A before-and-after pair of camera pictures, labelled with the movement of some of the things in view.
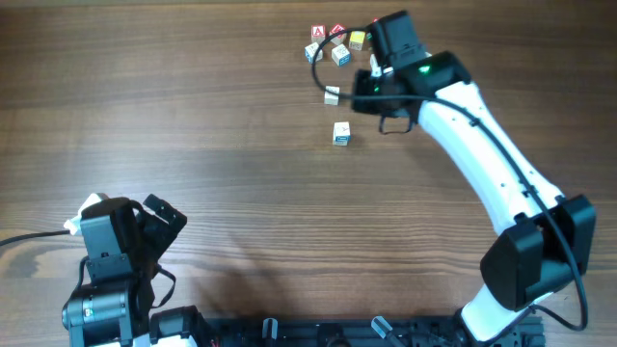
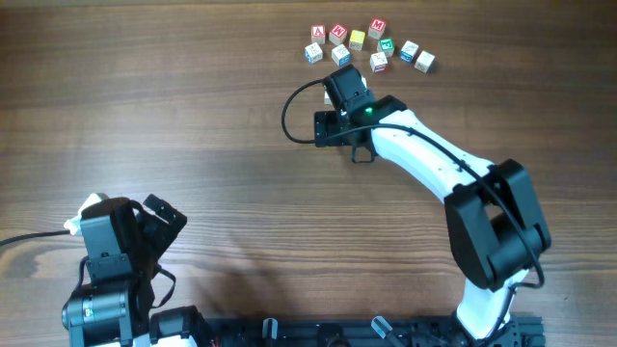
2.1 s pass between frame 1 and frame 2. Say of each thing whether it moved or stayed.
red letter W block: stayed
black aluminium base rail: stayed
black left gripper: stayed
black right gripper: moved
